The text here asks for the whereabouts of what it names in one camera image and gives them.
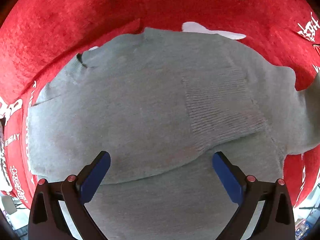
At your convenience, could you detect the red printed blanket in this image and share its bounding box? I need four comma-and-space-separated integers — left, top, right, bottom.
0, 0, 320, 210

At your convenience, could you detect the grey knit sweater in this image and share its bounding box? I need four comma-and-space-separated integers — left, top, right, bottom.
27, 27, 320, 240

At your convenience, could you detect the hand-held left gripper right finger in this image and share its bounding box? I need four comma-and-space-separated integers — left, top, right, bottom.
212, 151, 296, 240

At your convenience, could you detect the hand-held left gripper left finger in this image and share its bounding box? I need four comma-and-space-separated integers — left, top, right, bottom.
28, 151, 111, 240

